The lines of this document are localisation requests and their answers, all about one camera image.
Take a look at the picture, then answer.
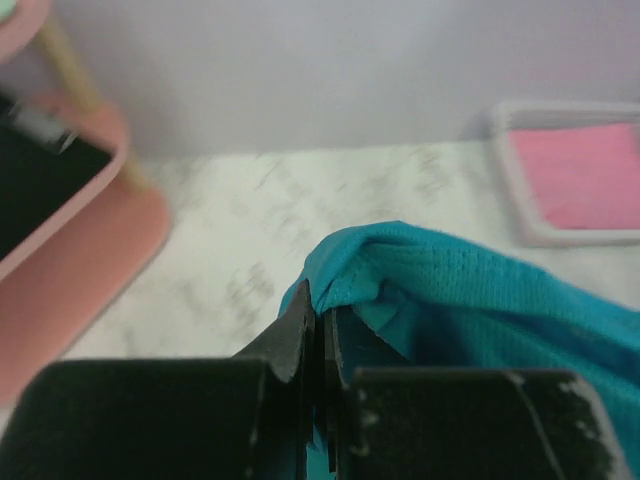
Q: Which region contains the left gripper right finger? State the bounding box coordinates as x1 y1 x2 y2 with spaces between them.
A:
323 308 631 479

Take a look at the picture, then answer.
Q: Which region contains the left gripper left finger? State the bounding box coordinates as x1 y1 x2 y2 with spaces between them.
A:
1 282 313 479

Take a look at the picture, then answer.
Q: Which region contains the teal t shirt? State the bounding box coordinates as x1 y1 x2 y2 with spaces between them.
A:
299 221 639 471

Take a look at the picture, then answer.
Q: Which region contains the white plastic basket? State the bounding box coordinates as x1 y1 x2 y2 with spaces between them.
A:
490 101 639 247

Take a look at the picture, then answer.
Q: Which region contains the pink three-tier wooden shelf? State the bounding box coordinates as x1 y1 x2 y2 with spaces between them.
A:
1 1 170 405

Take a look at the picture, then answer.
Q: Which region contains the pink folded t shirt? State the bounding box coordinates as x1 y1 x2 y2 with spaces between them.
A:
509 123 639 230

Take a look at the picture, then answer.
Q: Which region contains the black clipboard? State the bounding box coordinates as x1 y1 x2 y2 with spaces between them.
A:
1 94 113 258

